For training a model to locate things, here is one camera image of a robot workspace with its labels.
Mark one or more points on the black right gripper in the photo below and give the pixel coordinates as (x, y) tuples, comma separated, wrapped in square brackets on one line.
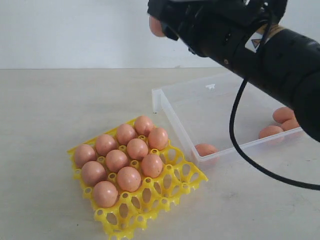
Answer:
[(215, 28)]

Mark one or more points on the brown egg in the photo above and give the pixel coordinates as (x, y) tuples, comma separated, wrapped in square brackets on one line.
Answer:
[(104, 144), (143, 125), (84, 153), (152, 165), (125, 133), (92, 173), (128, 179), (156, 27), (283, 114), (105, 194), (205, 149), (270, 131), (290, 124), (158, 138), (116, 160), (137, 149)]

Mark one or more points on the clear plastic container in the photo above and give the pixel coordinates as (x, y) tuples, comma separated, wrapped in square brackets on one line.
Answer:
[(199, 112)]

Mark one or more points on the yellow plastic egg tray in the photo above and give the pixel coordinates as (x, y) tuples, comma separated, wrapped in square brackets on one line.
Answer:
[(132, 210)]

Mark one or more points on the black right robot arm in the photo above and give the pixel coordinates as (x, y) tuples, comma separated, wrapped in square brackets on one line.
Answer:
[(285, 65)]

